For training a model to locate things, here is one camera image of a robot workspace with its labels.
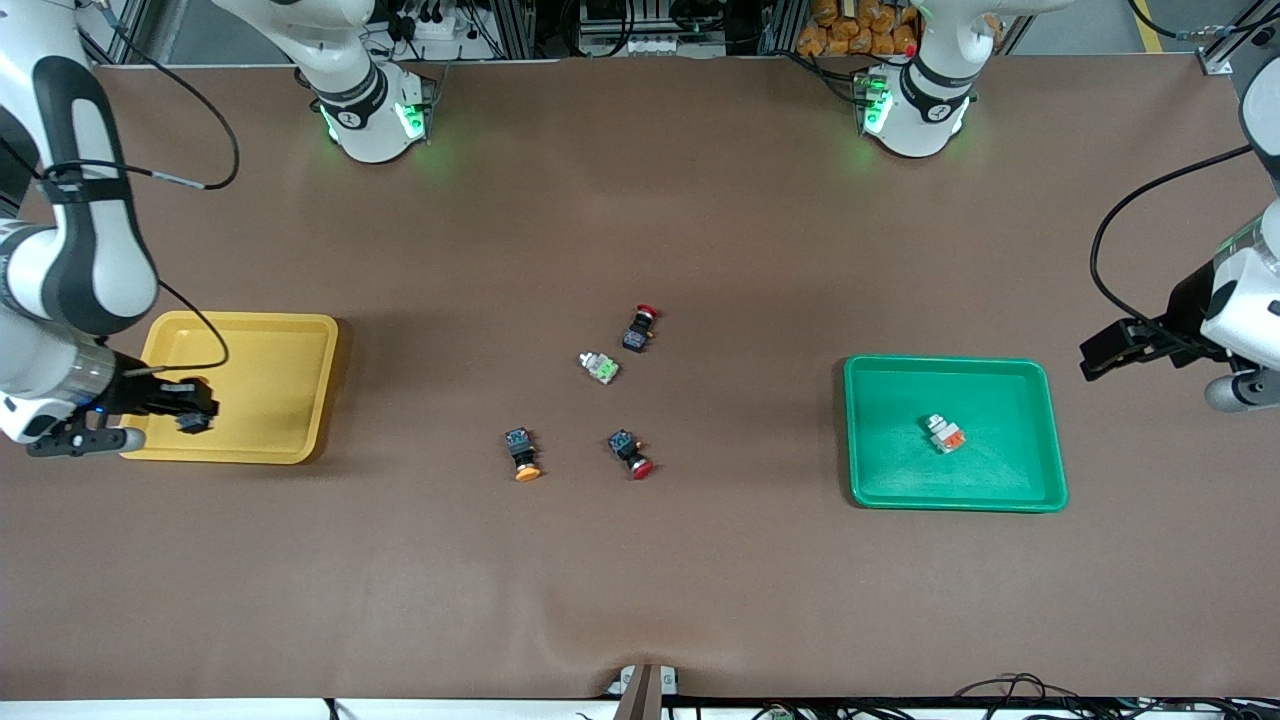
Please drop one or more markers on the green plastic tray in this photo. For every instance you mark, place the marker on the green plastic tray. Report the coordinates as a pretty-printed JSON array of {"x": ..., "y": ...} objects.
[{"x": 900, "y": 470}]

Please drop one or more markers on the white power strip with plugs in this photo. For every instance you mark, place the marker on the white power strip with plugs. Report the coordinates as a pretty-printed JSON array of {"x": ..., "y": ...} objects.
[{"x": 430, "y": 25}]

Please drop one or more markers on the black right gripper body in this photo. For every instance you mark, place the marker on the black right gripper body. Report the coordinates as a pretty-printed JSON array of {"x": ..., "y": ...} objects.
[{"x": 135, "y": 393}]

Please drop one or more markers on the red mushroom push button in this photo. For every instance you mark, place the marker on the red mushroom push button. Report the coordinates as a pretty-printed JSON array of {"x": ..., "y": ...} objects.
[
  {"x": 637, "y": 335},
  {"x": 625, "y": 445}
]

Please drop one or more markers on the white square orange button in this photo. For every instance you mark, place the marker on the white square orange button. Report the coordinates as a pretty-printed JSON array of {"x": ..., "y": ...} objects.
[{"x": 946, "y": 434}]

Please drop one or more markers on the white square green button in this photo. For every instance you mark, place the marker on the white square green button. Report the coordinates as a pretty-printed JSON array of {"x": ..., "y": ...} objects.
[{"x": 603, "y": 371}]

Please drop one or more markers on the aluminium frame profile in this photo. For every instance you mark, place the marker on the aluminium frame profile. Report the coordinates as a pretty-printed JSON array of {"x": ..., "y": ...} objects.
[
  {"x": 125, "y": 30},
  {"x": 1215, "y": 62}
]

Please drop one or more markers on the orange bagged items pile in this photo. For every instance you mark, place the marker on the orange bagged items pile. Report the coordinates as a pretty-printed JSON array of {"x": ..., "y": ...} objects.
[{"x": 860, "y": 25}]

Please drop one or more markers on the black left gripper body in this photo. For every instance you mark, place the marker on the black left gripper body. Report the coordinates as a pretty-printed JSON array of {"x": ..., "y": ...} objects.
[{"x": 1178, "y": 312}]

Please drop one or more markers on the yellow mushroom push button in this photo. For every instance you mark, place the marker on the yellow mushroom push button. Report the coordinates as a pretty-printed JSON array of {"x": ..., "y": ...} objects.
[
  {"x": 193, "y": 423},
  {"x": 520, "y": 445}
]

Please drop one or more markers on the brown table cover mat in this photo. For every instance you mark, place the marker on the brown table cover mat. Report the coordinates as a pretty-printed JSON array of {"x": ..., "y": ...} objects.
[{"x": 640, "y": 580}]

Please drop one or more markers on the long white power strip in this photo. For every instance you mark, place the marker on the long white power strip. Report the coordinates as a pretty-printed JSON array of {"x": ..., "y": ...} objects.
[{"x": 650, "y": 45}]

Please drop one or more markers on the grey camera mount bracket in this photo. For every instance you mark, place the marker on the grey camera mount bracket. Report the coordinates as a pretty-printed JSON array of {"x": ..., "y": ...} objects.
[{"x": 640, "y": 695}]

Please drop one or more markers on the yellow plastic tray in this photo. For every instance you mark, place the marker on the yellow plastic tray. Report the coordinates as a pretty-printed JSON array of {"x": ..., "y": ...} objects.
[{"x": 260, "y": 380}]

